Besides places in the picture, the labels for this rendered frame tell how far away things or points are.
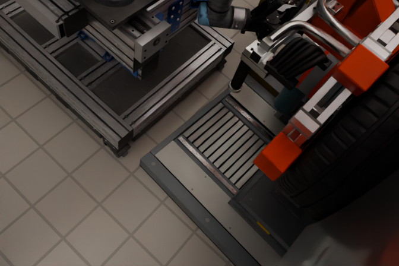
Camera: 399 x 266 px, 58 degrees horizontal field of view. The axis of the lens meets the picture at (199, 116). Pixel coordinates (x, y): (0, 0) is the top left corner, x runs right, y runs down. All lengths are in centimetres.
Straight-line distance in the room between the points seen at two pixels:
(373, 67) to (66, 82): 132
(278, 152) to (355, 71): 27
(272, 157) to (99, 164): 106
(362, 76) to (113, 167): 127
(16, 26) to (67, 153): 66
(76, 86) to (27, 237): 67
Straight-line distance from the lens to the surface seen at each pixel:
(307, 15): 109
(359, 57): 80
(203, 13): 119
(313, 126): 88
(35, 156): 184
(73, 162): 179
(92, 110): 165
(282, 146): 92
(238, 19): 121
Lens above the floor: 165
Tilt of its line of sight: 59 degrees down
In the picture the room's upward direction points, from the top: 21 degrees clockwise
